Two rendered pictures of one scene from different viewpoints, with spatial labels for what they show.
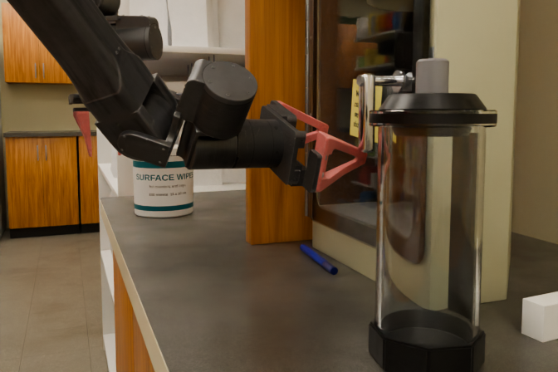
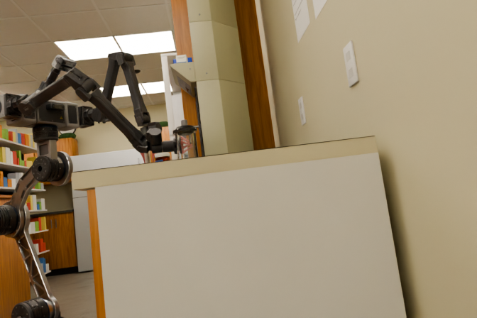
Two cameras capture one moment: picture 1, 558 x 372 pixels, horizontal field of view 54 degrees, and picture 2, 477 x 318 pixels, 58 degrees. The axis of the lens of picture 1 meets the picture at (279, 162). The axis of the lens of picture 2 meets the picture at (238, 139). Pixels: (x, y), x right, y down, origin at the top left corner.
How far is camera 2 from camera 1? 159 cm
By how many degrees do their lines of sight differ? 21
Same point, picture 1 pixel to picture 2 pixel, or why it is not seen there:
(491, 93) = (217, 125)
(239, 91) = (156, 133)
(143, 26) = (154, 124)
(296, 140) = (173, 143)
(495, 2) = (215, 104)
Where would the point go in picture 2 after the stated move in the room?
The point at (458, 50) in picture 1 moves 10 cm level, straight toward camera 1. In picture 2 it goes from (206, 116) to (192, 115)
